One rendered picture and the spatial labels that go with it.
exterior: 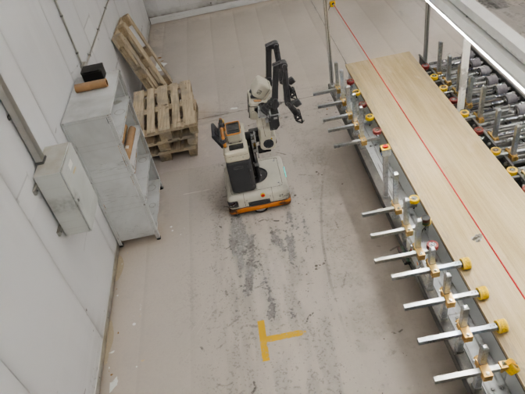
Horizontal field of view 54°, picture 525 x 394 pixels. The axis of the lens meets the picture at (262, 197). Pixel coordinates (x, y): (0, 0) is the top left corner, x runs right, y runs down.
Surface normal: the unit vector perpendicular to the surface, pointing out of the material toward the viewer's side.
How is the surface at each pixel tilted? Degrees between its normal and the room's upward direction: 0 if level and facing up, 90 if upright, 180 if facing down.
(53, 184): 90
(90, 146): 90
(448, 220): 0
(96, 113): 0
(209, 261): 0
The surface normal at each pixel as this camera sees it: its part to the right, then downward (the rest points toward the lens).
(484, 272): -0.16, -0.75
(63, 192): 0.11, 0.63
